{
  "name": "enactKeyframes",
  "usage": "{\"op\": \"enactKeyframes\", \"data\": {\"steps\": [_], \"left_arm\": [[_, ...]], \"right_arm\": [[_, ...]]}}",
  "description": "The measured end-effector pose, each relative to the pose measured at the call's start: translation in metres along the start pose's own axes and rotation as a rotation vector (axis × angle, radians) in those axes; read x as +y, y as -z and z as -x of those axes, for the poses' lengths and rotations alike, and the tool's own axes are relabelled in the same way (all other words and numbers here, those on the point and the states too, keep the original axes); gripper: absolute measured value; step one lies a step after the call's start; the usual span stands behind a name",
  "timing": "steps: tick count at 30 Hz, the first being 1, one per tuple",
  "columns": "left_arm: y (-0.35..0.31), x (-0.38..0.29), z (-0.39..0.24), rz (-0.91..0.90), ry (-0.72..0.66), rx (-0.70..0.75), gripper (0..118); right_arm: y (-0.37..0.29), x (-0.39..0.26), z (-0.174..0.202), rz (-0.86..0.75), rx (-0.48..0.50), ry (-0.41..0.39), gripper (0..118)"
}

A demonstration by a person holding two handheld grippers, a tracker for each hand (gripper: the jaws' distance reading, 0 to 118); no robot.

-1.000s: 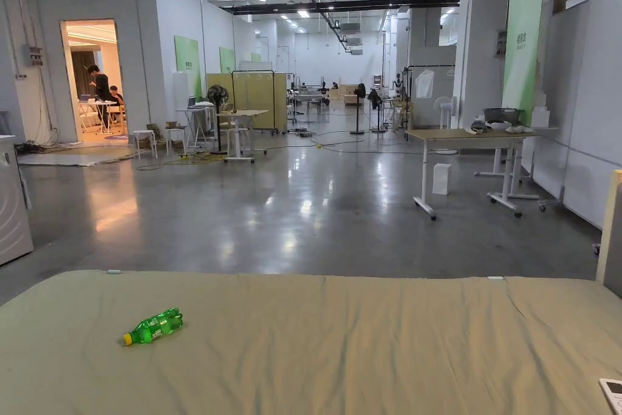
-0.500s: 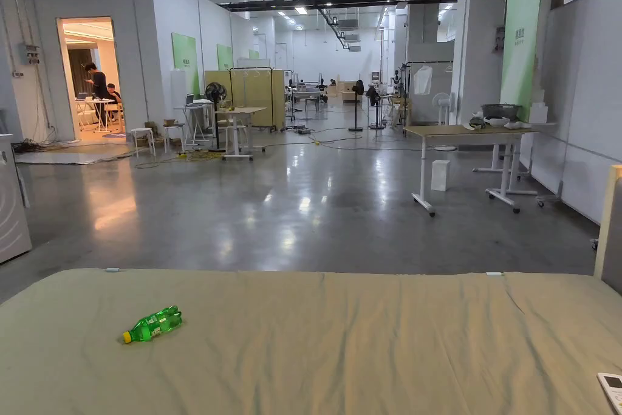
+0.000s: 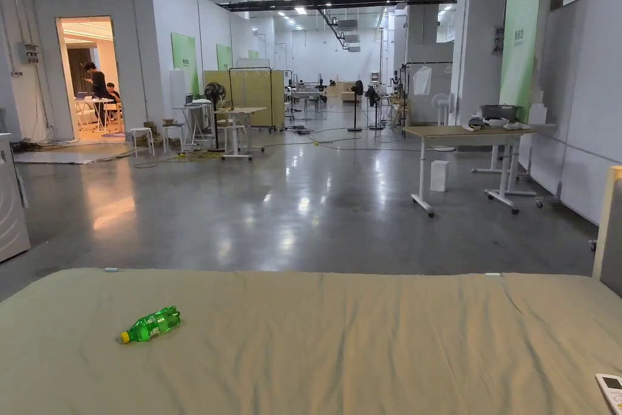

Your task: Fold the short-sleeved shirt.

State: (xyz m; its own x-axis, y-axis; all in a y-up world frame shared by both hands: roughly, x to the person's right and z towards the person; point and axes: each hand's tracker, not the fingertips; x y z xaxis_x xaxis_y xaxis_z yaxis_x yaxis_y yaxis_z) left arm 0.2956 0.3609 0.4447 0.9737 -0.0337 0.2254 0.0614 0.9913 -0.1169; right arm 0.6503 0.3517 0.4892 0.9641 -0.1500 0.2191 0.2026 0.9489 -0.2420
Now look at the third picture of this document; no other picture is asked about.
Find small wooden table white legs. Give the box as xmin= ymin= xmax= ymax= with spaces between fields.
xmin=213 ymin=106 xmax=268 ymax=162

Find black standing fan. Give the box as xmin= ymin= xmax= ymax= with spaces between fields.
xmin=347 ymin=80 xmax=365 ymax=132
xmin=203 ymin=81 xmax=227 ymax=153

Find green plastic bottle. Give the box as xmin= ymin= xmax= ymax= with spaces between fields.
xmin=120 ymin=305 xmax=182 ymax=345

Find black clothes rack white shirt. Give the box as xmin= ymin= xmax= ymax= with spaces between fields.
xmin=401 ymin=61 xmax=454 ymax=128

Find white washing machine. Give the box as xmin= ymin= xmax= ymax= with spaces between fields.
xmin=0 ymin=132 xmax=32 ymax=264

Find white round stool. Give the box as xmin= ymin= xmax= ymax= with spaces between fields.
xmin=129 ymin=127 xmax=156 ymax=159
xmin=162 ymin=125 xmax=185 ymax=154

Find bed with pale green sheet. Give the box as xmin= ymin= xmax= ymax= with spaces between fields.
xmin=0 ymin=267 xmax=622 ymax=415

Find wooden table with white legs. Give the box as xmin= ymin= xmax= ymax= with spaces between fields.
xmin=402 ymin=103 xmax=558 ymax=218

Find white remote control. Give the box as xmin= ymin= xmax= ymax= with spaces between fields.
xmin=595 ymin=373 xmax=622 ymax=415

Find white standing fan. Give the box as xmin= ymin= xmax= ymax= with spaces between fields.
xmin=431 ymin=92 xmax=455 ymax=126

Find white box on floor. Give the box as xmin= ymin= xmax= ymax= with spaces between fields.
xmin=429 ymin=160 xmax=450 ymax=193

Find white folding table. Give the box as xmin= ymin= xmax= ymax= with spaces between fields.
xmin=172 ymin=94 xmax=216 ymax=147

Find green banner panel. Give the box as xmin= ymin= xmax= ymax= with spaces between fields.
xmin=499 ymin=0 xmax=545 ymax=123

